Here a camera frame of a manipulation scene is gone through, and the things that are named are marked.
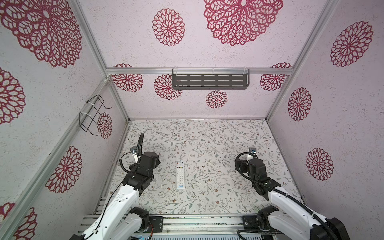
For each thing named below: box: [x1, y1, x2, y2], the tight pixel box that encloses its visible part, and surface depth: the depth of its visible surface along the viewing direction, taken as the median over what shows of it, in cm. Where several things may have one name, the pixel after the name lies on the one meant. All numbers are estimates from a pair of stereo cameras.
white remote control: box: [176, 161, 185, 190], surface depth 91 cm
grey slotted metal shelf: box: [171, 68, 250, 90], surface depth 96 cm
